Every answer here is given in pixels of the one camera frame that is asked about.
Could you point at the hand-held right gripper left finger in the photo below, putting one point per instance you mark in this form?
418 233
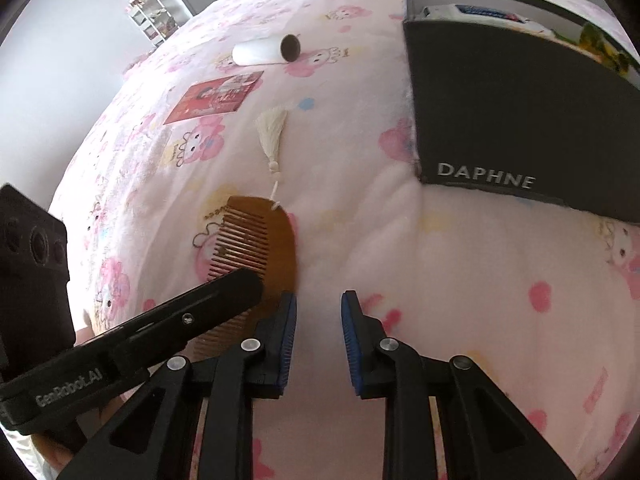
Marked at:
287 336

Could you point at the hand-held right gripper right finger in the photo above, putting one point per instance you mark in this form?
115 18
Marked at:
349 341

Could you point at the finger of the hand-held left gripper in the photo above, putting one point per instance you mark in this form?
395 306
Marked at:
210 305

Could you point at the wooden comb with white tassel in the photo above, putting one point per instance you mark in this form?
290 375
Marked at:
281 240

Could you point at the pink printed blanket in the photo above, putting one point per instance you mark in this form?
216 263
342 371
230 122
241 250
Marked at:
475 285

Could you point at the red printed card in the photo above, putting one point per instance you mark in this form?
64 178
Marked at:
215 96

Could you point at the white bottle with brown cap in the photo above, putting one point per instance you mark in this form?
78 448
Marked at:
255 52

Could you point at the black cardboard box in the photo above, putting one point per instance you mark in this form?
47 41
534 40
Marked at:
500 110

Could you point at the white storage rack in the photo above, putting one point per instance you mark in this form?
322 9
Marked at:
150 17

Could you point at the white and blue tube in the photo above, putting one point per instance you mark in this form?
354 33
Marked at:
450 11

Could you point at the green and yellow packet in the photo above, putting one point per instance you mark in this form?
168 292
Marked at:
600 46

